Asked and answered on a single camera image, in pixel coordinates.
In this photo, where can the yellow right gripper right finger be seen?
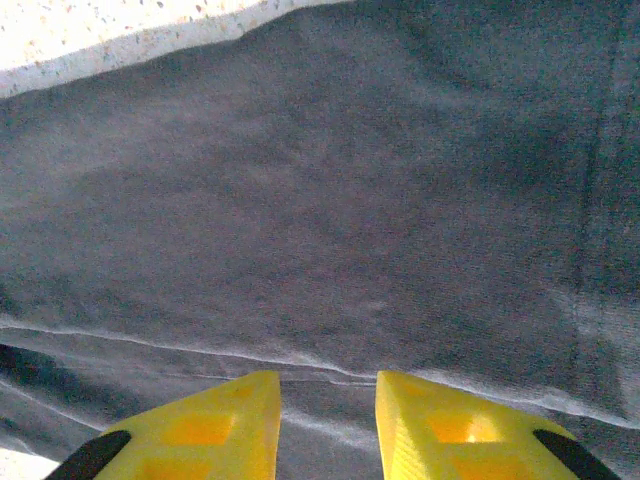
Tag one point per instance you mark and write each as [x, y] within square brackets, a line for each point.
[475, 435]

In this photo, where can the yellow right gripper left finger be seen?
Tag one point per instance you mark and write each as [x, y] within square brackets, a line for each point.
[200, 435]

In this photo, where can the grey t-shirt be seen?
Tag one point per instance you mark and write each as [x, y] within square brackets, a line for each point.
[320, 210]

